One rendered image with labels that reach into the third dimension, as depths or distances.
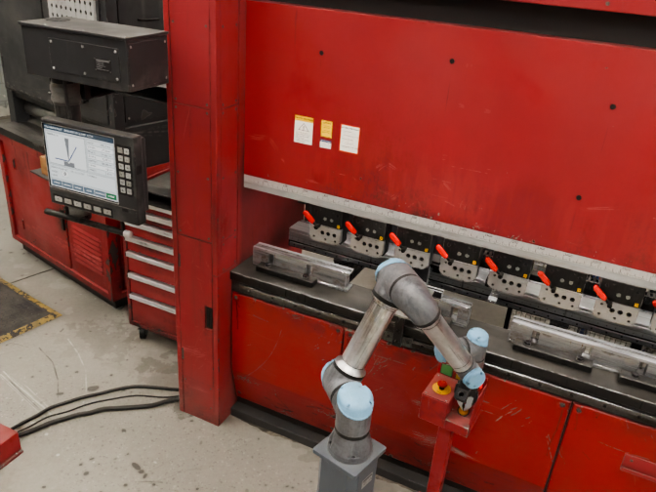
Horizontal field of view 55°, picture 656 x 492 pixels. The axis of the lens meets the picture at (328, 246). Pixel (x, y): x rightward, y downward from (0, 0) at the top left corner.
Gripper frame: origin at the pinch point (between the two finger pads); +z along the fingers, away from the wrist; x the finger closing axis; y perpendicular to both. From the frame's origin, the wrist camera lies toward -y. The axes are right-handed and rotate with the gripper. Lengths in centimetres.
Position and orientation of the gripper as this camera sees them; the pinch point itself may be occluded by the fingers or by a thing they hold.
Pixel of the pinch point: (463, 409)
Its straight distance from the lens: 252.1
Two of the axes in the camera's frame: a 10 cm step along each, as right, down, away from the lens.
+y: 5.1, -4.2, 7.5
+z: -0.3, 8.6, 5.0
